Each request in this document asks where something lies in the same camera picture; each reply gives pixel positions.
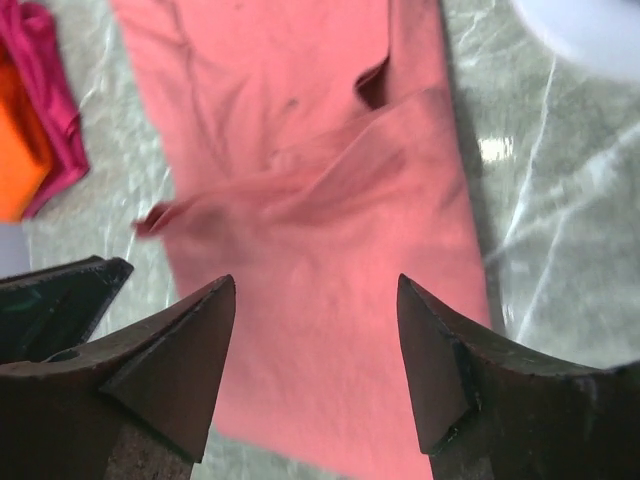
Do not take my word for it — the folded orange t-shirt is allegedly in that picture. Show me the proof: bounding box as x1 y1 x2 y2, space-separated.
0 47 54 222

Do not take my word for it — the salmon pink t-shirt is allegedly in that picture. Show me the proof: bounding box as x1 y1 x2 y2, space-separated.
112 1 489 479

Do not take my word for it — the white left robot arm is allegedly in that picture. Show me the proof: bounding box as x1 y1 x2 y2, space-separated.
1 1 639 367

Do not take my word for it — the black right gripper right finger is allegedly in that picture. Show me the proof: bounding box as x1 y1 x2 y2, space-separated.
397 276 639 480

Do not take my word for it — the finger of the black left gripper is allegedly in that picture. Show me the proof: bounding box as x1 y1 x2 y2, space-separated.
1 256 134 363

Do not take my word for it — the folded magenta t-shirt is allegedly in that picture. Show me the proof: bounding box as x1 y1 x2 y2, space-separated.
1 1 90 218

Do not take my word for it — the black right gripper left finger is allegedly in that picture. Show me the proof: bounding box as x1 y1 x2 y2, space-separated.
1 275 235 479

